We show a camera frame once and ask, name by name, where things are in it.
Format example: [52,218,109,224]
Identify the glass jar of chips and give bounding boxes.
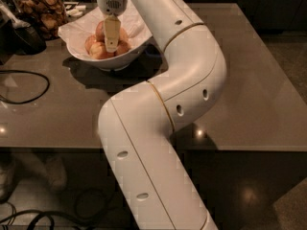
[13,0,67,40]

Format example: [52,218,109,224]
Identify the right rear apple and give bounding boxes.
[119,27,129,41]

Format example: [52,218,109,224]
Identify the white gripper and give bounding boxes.
[97,0,128,53]

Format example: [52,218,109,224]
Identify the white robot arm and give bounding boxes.
[97,0,226,230]

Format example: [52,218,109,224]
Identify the white paper bowl liner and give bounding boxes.
[59,0,152,48]

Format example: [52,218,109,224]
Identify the white ceramic bowl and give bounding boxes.
[66,38,150,71]

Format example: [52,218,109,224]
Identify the black cable on table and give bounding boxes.
[0,69,51,105]

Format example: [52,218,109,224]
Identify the small white packets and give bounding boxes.
[65,4,86,17]

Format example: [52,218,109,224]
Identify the black floor cables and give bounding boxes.
[0,175,129,230]

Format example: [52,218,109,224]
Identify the front right apple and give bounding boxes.
[114,40,130,57]

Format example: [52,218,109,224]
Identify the far left apple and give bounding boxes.
[84,34,96,55]

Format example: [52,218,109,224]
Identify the front left apple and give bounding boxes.
[89,42,114,59]

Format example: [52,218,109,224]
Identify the white shoe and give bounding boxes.
[45,155,67,192]

